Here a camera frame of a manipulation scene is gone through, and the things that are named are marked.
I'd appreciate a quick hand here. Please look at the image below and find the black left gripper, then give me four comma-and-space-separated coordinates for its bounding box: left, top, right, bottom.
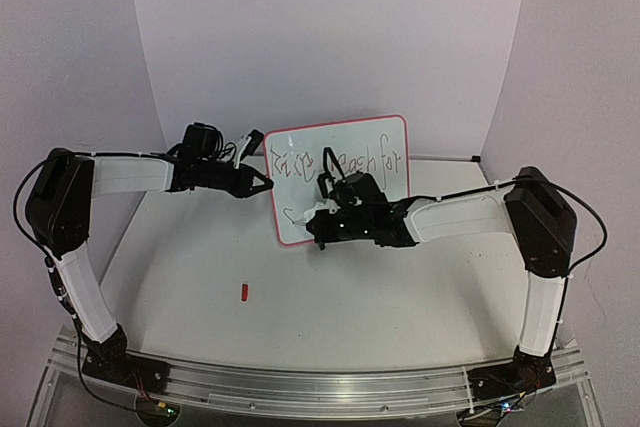
197, 158, 273, 197

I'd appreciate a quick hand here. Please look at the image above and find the pink framed whiteboard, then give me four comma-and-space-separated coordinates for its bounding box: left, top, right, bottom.
263, 114, 410, 247

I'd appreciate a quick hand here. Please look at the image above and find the red marker cap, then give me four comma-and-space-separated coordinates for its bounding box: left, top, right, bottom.
241, 284, 249, 302

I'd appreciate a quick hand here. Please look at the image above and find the whiteboard marker silver body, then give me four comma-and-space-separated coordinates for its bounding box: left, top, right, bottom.
293, 208, 317, 226

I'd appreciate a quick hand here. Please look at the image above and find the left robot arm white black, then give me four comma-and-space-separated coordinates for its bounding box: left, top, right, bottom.
25, 122, 273, 382

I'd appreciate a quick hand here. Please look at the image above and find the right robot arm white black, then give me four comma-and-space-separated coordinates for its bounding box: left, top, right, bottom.
302, 167, 577, 399

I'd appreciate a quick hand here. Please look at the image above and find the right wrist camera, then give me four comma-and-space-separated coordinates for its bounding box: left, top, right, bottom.
317, 172, 337, 204

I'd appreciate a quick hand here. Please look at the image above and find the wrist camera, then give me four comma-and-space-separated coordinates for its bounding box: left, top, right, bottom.
317, 172, 337, 204
233, 129, 264, 169

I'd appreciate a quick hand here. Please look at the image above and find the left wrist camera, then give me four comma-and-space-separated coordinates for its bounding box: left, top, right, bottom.
233, 129, 264, 169

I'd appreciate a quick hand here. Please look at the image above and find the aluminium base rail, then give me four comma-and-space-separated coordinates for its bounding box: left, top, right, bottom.
28, 329, 602, 426

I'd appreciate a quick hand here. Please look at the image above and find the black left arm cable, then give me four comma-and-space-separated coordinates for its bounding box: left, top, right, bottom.
12, 151, 146, 403

